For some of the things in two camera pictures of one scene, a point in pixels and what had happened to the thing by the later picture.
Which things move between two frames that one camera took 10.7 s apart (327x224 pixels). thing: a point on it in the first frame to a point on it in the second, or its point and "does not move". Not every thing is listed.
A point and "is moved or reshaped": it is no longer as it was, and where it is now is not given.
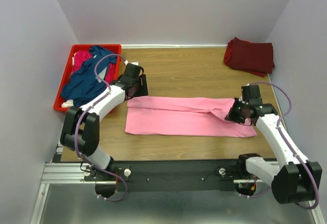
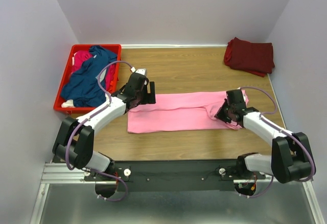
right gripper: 231,116 to 219,115
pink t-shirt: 183,116 is moved or reshaped
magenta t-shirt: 81,57 does not move
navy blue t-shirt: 83,85 does not move
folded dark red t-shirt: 256,58 does not move
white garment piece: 69,103 does not move
